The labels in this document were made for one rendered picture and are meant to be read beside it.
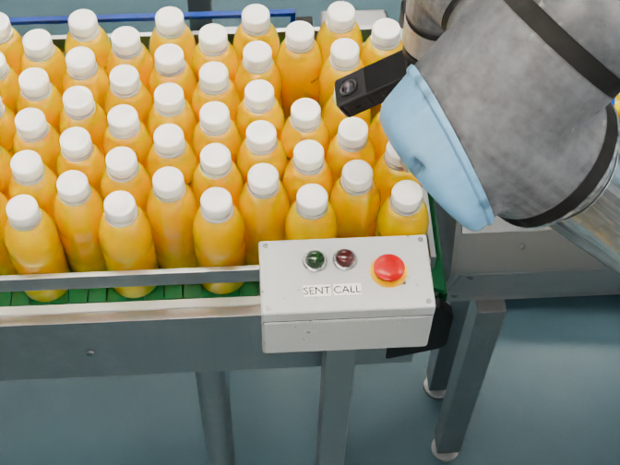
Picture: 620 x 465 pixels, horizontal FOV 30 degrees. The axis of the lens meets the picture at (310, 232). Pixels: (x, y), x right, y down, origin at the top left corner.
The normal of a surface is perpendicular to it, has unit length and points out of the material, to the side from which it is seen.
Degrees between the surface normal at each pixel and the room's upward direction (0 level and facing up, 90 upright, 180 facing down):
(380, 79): 32
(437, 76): 42
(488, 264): 71
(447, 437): 90
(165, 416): 0
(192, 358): 90
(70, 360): 90
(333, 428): 90
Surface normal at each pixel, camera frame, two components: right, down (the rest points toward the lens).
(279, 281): 0.02, -0.54
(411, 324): 0.06, 0.84
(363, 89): -0.51, -0.47
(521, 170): 0.24, 0.64
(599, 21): 0.10, 0.20
